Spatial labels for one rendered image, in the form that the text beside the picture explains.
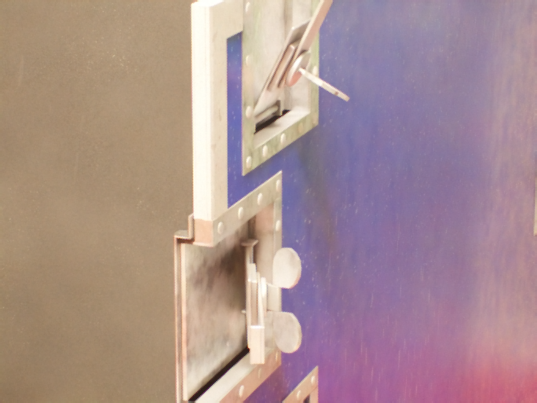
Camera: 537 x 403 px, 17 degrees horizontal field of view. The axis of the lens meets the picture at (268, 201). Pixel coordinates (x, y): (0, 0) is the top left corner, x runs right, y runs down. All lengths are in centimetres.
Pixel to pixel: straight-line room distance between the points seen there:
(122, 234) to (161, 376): 18
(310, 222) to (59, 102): 103
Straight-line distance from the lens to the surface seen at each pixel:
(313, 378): 122
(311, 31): 108
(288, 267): 107
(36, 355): 231
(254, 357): 101
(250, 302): 106
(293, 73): 109
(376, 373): 136
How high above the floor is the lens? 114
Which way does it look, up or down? 17 degrees down
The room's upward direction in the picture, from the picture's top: straight up
